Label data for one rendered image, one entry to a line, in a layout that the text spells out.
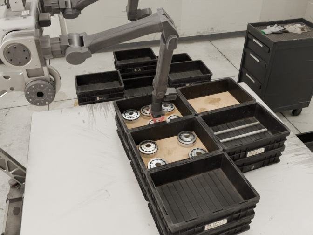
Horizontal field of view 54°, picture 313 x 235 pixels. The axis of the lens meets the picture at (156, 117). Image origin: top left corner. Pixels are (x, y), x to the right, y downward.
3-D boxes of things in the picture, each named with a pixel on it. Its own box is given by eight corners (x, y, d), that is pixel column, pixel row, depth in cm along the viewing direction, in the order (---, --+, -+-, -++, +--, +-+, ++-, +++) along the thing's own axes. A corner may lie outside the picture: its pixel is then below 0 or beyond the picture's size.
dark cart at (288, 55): (253, 126, 309) (273, 41, 255) (233, 101, 344) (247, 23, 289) (304, 117, 322) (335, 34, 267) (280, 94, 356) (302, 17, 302)
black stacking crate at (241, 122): (221, 167, 154) (224, 150, 147) (195, 132, 176) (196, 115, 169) (286, 148, 165) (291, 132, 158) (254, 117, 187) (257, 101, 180)
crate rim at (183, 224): (171, 232, 115) (171, 229, 113) (145, 176, 137) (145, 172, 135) (261, 202, 126) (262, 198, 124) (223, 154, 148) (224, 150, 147)
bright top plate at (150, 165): (152, 176, 143) (152, 175, 143) (144, 162, 151) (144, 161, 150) (171, 170, 146) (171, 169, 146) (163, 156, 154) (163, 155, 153)
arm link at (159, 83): (160, 19, 125) (166, 38, 119) (173, 17, 126) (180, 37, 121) (151, 84, 161) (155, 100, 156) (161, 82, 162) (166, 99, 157)
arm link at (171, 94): (154, 79, 157) (158, 92, 153) (175, 76, 160) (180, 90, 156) (151, 93, 167) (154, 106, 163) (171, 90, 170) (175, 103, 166)
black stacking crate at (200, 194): (170, 246, 120) (171, 229, 114) (146, 190, 143) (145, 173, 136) (255, 216, 131) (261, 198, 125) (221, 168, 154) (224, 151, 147)
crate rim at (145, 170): (145, 176, 137) (145, 172, 135) (126, 134, 159) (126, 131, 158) (223, 154, 148) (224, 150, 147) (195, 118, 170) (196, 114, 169)
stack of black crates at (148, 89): (127, 127, 285) (125, 97, 264) (122, 109, 308) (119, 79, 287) (168, 120, 293) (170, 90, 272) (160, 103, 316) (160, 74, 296)
